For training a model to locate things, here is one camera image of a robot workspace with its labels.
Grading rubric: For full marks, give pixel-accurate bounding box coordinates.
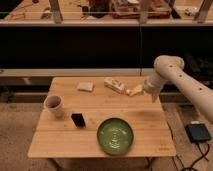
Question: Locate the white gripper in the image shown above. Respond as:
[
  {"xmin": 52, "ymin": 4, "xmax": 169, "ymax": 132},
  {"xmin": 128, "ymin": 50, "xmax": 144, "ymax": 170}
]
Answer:
[{"xmin": 143, "ymin": 75, "xmax": 164, "ymax": 103}]

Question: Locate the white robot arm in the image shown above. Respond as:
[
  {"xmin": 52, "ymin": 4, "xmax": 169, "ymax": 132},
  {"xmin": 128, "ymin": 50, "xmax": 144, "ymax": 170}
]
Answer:
[{"xmin": 143, "ymin": 55, "xmax": 213, "ymax": 124}]

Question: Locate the black eraser block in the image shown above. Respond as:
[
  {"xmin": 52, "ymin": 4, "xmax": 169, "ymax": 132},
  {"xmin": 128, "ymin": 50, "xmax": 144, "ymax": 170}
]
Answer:
[{"xmin": 71, "ymin": 113, "xmax": 86, "ymax": 127}]

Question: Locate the yellow cheese wedge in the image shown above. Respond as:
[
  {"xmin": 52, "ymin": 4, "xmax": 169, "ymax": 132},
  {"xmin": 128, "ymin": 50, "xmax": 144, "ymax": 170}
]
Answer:
[{"xmin": 126, "ymin": 84, "xmax": 143, "ymax": 97}]

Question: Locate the wooden table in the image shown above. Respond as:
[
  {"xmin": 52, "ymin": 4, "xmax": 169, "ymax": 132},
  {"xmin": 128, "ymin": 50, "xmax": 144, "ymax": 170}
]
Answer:
[{"xmin": 28, "ymin": 77, "xmax": 176, "ymax": 158}]

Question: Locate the black foot pedal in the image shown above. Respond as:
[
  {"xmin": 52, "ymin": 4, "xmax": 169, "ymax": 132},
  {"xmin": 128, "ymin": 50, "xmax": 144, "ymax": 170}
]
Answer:
[{"xmin": 185, "ymin": 123, "xmax": 212, "ymax": 143}]

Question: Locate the green plate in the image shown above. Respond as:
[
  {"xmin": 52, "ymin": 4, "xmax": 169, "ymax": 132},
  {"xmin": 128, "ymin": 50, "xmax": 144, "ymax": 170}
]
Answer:
[{"xmin": 97, "ymin": 118, "xmax": 134, "ymax": 155}]

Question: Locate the white paper cup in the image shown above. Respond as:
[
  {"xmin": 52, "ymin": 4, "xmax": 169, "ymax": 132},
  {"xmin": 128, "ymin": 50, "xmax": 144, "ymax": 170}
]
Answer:
[{"xmin": 44, "ymin": 95, "xmax": 64, "ymax": 118}]

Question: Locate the long metal shelf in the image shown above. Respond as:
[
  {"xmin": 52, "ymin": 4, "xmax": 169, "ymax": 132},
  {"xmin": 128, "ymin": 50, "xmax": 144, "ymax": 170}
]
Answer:
[{"xmin": 0, "ymin": 0, "xmax": 213, "ymax": 26}]

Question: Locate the black cable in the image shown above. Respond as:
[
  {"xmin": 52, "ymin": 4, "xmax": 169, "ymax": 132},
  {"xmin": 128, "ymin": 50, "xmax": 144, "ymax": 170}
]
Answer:
[{"xmin": 179, "ymin": 141, "xmax": 212, "ymax": 171}]

